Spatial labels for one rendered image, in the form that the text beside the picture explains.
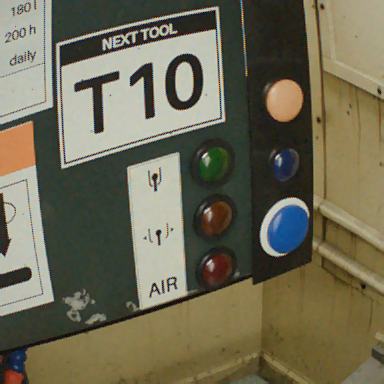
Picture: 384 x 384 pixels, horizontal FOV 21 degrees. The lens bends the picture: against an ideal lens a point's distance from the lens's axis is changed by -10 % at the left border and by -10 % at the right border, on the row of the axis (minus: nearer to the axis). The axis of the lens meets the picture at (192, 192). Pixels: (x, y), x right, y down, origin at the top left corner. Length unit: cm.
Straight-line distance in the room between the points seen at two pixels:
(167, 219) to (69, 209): 6
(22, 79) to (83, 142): 6
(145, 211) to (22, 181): 8
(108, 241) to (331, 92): 120
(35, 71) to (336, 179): 132
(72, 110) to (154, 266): 11
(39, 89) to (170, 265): 14
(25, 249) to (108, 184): 6
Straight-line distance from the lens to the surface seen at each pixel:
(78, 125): 54
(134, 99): 55
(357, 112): 171
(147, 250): 59
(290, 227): 63
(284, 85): 60
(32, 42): 51
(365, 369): 183
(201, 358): 211
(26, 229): 55
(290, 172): 62
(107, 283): 59
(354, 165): 175
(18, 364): 80
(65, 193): 55
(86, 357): 196
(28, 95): 52
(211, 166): 58
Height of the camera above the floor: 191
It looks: 25 degrees down
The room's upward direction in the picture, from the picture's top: 3 degrees counter-clockwise
